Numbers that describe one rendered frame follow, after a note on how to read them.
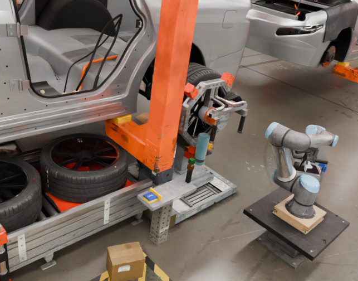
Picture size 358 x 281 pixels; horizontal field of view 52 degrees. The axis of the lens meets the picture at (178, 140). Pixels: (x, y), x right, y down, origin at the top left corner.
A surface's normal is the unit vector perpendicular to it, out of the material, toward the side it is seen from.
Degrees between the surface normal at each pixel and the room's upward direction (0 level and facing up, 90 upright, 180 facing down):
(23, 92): 91
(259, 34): 89
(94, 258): 0
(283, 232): 0
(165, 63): 90
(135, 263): 90
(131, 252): 0
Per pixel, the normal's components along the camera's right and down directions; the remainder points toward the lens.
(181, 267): 0.15, -0.87
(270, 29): -0.62, 0.22
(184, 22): 0.68, 0.44
